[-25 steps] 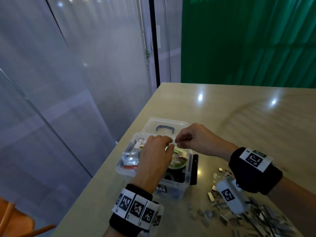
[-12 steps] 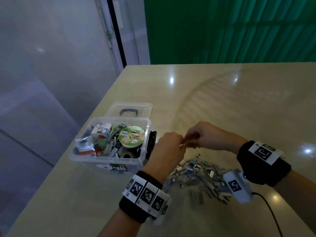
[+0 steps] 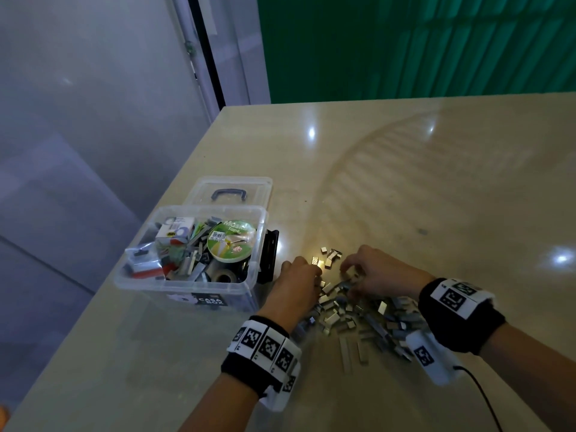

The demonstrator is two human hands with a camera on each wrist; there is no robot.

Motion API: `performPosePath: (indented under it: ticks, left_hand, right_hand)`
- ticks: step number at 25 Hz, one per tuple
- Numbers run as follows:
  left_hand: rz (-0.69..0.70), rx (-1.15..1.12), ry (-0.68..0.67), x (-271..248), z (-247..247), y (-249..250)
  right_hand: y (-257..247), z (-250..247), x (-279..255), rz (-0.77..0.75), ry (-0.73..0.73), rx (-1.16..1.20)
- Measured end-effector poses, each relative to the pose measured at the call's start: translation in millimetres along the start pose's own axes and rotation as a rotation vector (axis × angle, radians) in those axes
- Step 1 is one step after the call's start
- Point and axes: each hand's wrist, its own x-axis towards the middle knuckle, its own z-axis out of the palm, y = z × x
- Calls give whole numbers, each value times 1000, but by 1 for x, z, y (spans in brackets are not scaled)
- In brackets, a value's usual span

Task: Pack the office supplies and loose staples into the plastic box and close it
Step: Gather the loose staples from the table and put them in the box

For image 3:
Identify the person's left hand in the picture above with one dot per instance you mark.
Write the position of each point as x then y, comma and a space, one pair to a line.
290, 290

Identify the heap of staple strips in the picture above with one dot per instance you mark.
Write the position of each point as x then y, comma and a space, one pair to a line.
191, 258

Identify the clear plastic storage box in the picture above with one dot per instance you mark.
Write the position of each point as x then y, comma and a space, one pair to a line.
148, 283

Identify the white door frame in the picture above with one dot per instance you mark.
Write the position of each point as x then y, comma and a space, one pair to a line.
198, 53

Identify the white wrist camera with marker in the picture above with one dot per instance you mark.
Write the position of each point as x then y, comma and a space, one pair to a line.
429, 357

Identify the black wristband with markers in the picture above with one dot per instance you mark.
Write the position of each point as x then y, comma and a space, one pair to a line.
261, 350
459, 314

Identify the black box latch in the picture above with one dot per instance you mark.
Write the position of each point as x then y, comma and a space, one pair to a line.
267, 256

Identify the green corrugated shutter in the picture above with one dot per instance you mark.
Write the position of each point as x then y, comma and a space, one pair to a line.
414, 44

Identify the black left wristband with markers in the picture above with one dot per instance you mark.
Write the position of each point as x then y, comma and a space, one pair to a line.
261, 350

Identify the pile of loose metal staples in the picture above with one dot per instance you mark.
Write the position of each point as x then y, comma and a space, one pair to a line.
373, 319

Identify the person's right forearm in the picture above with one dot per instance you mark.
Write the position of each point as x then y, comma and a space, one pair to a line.
535, 377

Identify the person's right fingers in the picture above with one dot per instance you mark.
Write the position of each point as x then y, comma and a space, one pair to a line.
350, 274

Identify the small white cardboard box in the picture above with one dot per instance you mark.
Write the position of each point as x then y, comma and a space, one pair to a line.
174, 230

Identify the grey tape roll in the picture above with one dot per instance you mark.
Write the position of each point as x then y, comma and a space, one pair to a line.
223, 275

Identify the green tape roll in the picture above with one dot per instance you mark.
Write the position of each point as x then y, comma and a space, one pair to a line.
231, 242

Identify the person's right hand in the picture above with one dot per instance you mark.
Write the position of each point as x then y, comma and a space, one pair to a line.
384, 274

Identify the black right wristband with markers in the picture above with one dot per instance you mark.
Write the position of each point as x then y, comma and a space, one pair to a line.
459, 314

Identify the person's left fingers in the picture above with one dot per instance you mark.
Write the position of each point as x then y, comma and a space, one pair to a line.
315, 276

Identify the person's left forearm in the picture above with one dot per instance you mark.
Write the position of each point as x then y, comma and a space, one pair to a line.
225, 407

